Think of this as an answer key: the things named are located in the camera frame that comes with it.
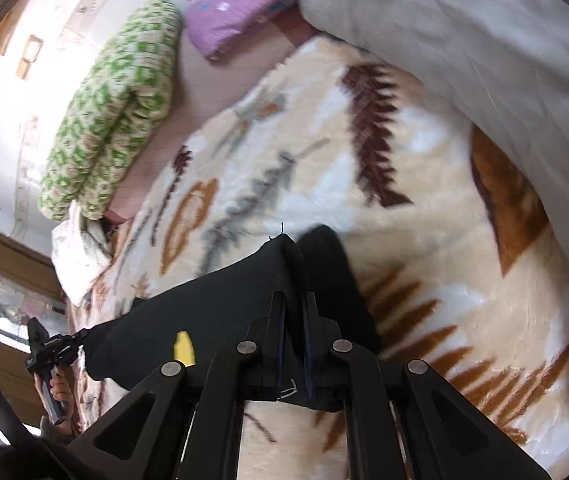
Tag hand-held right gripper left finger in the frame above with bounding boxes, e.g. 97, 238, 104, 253
29, 291, 286, 480

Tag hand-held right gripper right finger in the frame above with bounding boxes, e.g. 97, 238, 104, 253
303, 291, 551, 480

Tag black pants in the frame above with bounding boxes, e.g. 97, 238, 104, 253
82, 225, 385, 413

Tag person's left hand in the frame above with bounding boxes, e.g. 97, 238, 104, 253
34, 371, 74, 433

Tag white printed cloth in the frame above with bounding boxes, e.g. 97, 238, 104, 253
51, 200, 115, 307

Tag brown wooden board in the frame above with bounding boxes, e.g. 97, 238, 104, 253
0, 214, 68, 311

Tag leaf print plush blanket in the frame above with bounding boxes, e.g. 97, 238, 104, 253
64, 35, 569, 480

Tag green white patterned pillow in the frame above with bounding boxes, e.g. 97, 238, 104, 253
37, 0, 184, 221

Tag pink bed sheet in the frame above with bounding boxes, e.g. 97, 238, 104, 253
107, 7, 325, 223

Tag purple pillow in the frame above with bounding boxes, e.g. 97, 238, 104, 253
184, 0, 306, 61

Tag grey quilt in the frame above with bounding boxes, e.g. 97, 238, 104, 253
297, 0, 569, 456

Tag yellow wall frame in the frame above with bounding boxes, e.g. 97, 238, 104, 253
16, 35, 44, 80

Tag brown wall frame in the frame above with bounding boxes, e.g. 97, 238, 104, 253
0, 7, 16, 57

